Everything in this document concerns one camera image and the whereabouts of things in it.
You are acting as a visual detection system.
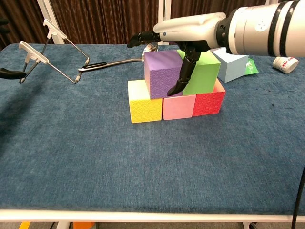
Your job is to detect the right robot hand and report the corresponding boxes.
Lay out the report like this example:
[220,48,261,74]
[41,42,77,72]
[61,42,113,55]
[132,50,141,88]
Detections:
[127,12,227,97]

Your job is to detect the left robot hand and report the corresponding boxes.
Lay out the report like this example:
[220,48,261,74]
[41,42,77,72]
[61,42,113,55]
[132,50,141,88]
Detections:
[0,18,27,80]

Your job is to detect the green foam cube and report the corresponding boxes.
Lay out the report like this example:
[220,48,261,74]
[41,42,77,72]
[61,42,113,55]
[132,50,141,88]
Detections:
[177,50,221,96]

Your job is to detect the light blue foam cube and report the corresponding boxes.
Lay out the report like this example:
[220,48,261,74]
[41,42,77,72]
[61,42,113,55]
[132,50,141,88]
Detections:
[211,47,249,83]

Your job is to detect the purple foam cube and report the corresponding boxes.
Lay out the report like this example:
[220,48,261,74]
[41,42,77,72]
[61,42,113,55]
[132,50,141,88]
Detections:
[144,49,184,100]

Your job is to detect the red foam cube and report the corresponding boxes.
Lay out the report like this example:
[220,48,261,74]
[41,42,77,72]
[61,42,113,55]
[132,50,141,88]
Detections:
[192,78,226,117]

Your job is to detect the pink foam cube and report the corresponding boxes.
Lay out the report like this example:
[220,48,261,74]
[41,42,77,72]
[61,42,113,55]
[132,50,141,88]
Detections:
[162,94,196,121]

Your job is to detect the yellow pink block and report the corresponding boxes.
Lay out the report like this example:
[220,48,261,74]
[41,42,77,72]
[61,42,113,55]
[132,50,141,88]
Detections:
[128,79,163,124]

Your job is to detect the green printed packet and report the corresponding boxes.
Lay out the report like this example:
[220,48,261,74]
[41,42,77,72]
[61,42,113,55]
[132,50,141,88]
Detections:
[243,57,259,76]

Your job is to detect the small white jar red label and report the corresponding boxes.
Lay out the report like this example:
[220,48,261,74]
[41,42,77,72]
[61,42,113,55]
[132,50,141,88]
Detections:
[272,56,299,74]

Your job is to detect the blue velvet table cloth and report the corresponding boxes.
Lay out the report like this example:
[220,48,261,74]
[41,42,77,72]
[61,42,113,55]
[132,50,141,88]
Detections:
[0,43,305,215]

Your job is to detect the small orange object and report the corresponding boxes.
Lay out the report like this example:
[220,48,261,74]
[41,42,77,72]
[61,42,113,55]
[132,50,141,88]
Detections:
[73,221,95,229]

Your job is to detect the wire rack white clips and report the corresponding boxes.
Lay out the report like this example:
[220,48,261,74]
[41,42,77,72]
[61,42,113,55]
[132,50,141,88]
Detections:
[18,19,90,84]

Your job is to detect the steel ladle black handle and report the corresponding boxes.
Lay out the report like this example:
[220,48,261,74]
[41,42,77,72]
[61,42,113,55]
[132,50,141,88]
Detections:
[78,42,159,73]

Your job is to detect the white table frame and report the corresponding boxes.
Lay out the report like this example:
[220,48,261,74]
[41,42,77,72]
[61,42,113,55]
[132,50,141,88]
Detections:
[0,209,305,229]

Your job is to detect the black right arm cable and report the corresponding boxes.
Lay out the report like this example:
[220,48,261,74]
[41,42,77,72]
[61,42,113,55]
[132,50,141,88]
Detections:
[291,164,305,229]

